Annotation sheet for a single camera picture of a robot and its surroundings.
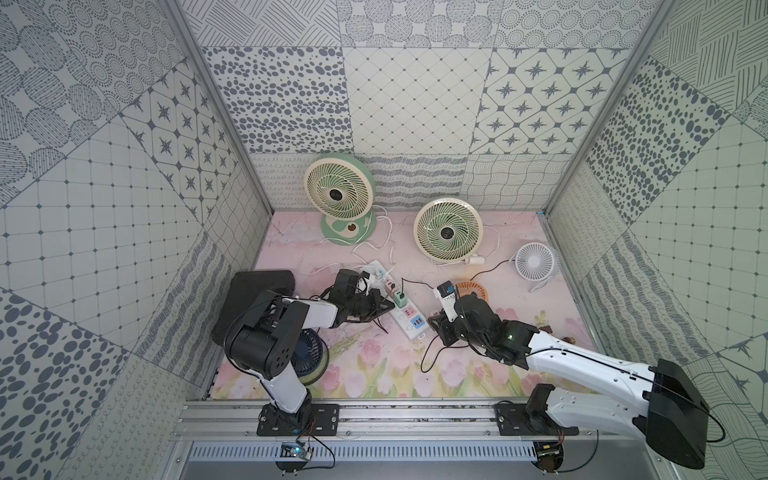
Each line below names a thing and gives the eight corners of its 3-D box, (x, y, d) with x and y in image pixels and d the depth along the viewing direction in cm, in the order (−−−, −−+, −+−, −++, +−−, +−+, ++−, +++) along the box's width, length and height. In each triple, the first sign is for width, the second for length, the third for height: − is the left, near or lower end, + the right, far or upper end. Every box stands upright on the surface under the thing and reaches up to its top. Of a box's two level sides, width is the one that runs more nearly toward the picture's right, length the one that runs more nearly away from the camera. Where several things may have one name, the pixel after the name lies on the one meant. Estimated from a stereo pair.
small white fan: (520, 291, 99) (534, 271, 90) (511, 262, 107) (523, 241, 98) (549, 291, 99) (565, 271, 90) (538, 262, 107) (552, 241, 98)
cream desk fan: (415, 266, 106) (419, 229, 90) (413, 235, 115) (417, 197, 99) (478, 266, 106) (492, 229, 90) (471, 236, 115) (483, 197, 99)
